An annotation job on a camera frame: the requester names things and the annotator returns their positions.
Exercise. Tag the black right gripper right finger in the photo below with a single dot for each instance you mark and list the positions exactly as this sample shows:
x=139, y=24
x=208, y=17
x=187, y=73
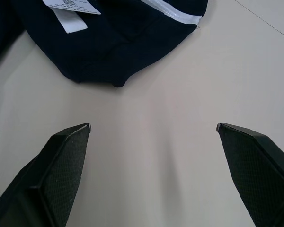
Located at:
x=253, y=170

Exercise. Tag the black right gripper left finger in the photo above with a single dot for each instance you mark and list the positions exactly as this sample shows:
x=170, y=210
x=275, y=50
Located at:
x=54, y=175

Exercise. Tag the navy blue zip jacket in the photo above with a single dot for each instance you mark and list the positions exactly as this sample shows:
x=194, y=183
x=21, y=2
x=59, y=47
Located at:
x=104, y=40

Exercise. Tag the white garment care label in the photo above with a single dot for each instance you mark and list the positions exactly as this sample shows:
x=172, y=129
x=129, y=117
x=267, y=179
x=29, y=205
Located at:
x=71, y=14

